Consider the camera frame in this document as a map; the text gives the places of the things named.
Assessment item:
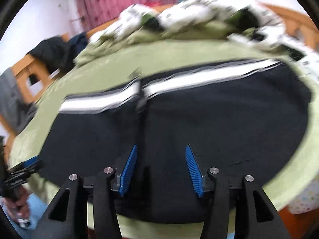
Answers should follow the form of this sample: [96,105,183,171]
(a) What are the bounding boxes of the black pants with white waistband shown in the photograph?
[39,59,311,223]

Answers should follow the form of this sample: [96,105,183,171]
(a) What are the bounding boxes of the person's left hand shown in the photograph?
[1,186,30,228]

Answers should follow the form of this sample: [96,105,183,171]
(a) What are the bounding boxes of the grey garment on bedframe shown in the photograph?
[0,68,37,134]

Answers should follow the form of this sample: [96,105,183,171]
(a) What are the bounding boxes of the black jacket on bedframe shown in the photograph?
[28,36,76,74]

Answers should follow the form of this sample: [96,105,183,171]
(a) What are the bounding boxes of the green fleece bed blanket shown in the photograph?
[8,21,319,239]

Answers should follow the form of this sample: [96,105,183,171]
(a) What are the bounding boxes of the navy blue garment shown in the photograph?
[67,32,88,61]

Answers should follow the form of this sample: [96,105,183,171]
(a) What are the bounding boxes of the white floral quilt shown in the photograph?
[77,0,318,80]

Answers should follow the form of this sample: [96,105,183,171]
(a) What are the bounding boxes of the wooden bed frame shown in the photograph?
[0,3,319,239]

